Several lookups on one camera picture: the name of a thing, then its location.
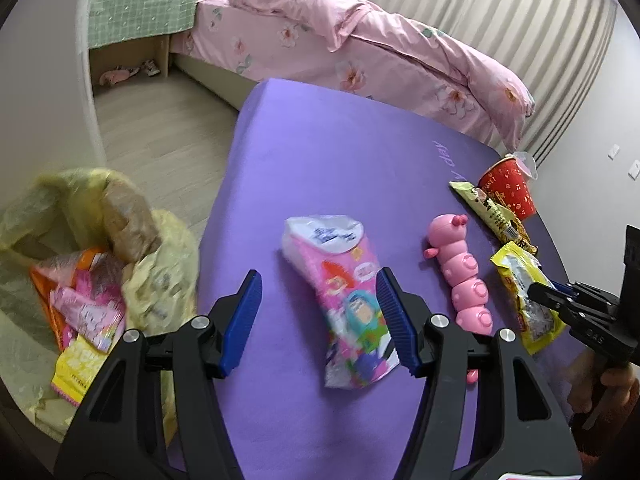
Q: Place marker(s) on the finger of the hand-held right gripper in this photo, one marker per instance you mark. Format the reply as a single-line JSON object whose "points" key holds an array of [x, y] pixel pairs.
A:
{"points": [[550, 300], [595, 300]]}

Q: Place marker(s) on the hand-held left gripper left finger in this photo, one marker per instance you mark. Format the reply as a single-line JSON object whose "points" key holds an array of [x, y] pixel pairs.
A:
{"points": [[241, 327]]}

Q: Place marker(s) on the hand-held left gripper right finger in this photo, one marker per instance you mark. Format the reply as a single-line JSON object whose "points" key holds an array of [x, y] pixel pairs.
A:
{"points": [[396, 327]]}

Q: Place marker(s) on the pink cartoon tissue pack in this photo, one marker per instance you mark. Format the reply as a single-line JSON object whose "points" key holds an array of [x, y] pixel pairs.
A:
{"points": [[345, 300]]}

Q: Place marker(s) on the yellow plastic bag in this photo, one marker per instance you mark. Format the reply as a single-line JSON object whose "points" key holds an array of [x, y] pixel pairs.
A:
{"points": [[155, 280]]}

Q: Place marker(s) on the pink striped packet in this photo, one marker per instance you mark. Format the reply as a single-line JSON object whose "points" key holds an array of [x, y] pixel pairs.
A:
{"points": [[92, 317]]}

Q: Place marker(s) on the brown wrapper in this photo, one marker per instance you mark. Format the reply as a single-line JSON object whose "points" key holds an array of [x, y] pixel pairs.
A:
{"points": [[130, 220]]}

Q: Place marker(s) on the yellow pink snack packet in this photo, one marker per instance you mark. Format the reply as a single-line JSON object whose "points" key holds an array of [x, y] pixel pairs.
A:
{"points": [[77, 372]]}

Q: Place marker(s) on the orange snack packet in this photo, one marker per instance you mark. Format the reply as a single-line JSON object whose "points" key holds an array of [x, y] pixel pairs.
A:
{"points": [[60, 280]]}

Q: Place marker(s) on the person's right forearm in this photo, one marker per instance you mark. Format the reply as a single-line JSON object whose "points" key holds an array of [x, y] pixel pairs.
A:
{"points": [[615, 440]]}

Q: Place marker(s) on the person's right hand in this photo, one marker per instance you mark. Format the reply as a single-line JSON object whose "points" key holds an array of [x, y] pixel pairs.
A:
{"points": [[580, 385]]}

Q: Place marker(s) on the pink caterpillar toy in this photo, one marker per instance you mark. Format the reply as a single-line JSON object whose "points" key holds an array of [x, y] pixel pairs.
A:
{"points": [[465, 285]]}

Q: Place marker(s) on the olive snack packet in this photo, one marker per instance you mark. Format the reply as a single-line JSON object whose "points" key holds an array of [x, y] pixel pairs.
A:
{"points": [[495, 215]]}

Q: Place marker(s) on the red paper cup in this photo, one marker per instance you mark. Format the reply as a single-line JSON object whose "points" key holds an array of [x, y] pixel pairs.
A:
{"points": [[510, 192]]}

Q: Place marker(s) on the white plastic bag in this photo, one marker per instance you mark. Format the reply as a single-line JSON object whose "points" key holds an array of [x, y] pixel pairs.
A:
{"points": [[526, 162]]}

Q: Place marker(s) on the purple mat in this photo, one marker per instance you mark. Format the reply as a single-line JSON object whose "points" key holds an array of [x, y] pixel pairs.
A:
{"points": [[340, 160]]}

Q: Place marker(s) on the beige bed base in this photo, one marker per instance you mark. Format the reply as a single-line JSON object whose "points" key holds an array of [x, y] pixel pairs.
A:
{"points": [[215, 80]]}

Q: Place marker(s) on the white shoe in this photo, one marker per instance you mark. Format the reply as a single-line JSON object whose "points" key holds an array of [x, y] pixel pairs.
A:
{"points": [[151, 68]]}

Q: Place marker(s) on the striped curtain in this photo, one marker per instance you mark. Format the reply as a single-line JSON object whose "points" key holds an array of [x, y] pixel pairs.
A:
{"points": [[500, 25]]}

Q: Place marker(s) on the pink plush item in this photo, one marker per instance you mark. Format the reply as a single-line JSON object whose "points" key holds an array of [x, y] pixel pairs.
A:
{"points": [[117, 76]]}

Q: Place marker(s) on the wooden bedside table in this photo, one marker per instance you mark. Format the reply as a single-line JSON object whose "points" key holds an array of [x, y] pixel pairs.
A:
{"points": [[162, 57]]}

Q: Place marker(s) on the pink floral blanket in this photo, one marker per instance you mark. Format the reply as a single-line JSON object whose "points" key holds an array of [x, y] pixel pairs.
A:
{"points": [[360, 45]]}

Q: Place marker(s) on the green checked cloth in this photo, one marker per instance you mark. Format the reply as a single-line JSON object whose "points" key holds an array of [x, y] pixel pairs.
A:
{"points": [[140, 5]]}

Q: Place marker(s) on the white wall switch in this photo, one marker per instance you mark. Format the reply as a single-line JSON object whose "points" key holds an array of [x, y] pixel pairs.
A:
{"points": [[635, 170], [613, 151]]}

